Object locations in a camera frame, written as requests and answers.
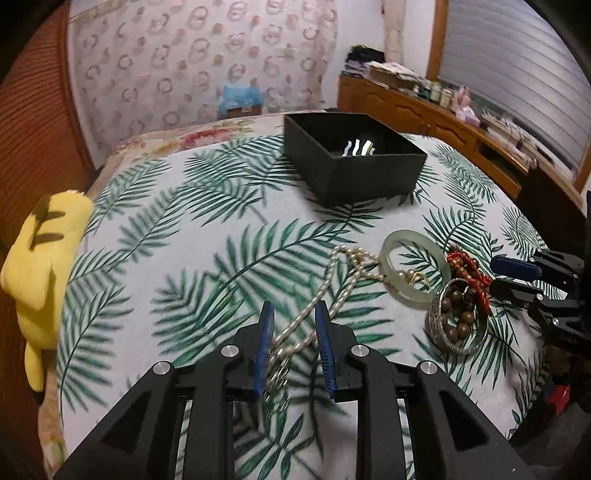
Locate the blue tissue box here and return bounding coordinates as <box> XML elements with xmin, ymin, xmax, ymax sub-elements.
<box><xmin>217</xmin><ymin>79</ymin><xmax>264</xmax><ymax>119</ymax></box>

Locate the cardboard box of papers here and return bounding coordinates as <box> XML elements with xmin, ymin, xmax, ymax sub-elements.
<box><xmin>364</xmin><ymin>60</ymin><xmax>419</xmax><ymax>91</ymax></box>

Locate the pink plush toy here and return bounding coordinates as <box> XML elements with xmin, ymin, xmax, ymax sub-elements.
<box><xmin>454</xmin><ymin>86</ymin><xmax>482</xmax><ymax>125</ymax></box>

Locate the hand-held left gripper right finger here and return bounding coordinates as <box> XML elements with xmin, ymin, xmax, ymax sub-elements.
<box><xmin>315</xmin><ymin>301</ymin><xmax>536</xmax><ymax>480</ymax></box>

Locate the row of small bottles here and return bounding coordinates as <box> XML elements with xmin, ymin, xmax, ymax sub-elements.
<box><xmin>414</xmin><ymin>78</ymin><xmax>456</xmax><ymax>110</ymax></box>

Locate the stack of books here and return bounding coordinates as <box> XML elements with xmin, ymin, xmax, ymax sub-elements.
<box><xmin>479</xmin><ymin>108</ymin><xmax>539</xmax><ymax>163</ymax></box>

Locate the yellow plush toy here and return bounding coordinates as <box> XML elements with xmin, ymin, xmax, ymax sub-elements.
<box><xmin>0</xmin><ymin>189</ymin><xmax>96</xmax><ymax>394</ymax></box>

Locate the silver metal bangle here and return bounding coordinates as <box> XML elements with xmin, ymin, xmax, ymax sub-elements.
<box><xmin>428</xmin><ymin>278</ymin><xmax>489</xmax><ymax>356</ymax></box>

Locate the white window blind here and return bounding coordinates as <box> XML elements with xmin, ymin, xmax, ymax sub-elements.
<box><xmin>436</xmin><ymin>0</ymin><xmax>591</xmax><ymax>172</ymax></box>

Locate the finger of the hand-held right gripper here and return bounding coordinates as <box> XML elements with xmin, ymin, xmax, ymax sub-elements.
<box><xmin>489</xmin><ymin>277</ymin><xmax>561</xmax><ymax>325</ymax></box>
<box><xmin>490</xmin><ymin>250</ymin><xmax>583</xmax><ymax>289</ymax></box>

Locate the brown wooden bead bracelet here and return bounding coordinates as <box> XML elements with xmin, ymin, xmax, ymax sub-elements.
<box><xmin>436</xmin><ymin>286</ymin><xmax>482</xmax><ymax>343</ymax></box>

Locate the red coral bead bracelet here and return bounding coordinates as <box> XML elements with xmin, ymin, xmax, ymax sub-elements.
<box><xmin>445</xmin><ymin>246</ymin><xmax>495</xmax><ymax>317</ymax></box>

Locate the gold ring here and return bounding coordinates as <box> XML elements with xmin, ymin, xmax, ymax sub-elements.
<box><xmin>401</xmin><ymin>271</ymin><xmax>431</xmax><ymax>292</ymax></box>

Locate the pink ring pattern curtain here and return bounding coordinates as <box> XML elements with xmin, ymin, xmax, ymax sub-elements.
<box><xmin>68</xmin><ymin>0</ymin><xmax>341</xmax><ymax>158</ymax></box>

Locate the black square box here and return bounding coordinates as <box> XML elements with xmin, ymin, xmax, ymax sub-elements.
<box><xmin>283</xmin><ymin>112</ymin><xmax>428</xmax><ymax>208</ymax></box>

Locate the pale green jade bangle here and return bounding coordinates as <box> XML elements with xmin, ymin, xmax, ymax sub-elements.
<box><xmin>380</xmin><ymin>229</ymin><xmax>452</xmax><ymax>308</ymax></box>

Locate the stack of dark clothes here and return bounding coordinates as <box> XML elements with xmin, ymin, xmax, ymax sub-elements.
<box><xmin>344</xmin><ymin>45</ymin><xmax>389</xmax><ymax>77</ymax></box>

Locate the wooden cabinet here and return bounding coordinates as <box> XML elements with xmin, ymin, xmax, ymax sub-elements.
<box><xmin>337</xmin><ymin>76</ymin><xmax>583</xmax><ymax>205</ymax></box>

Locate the green leaf print cloth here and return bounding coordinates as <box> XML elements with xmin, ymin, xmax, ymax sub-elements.
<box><xmin>55</xmin><ymin>133</ymin><xmax>562</xmax><ymax>480</ymax></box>

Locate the white pearl necklace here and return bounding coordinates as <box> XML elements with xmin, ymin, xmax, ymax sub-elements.
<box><xmin>264</xmin><ymin>246</ymin><xmax>387</xmax><ymax>398</ymax></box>

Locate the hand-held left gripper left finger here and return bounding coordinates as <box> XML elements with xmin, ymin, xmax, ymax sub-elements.
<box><xmin>55</xmin><ymin>300</ymin><xmax>275</xmax><ymax>480</ymax></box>

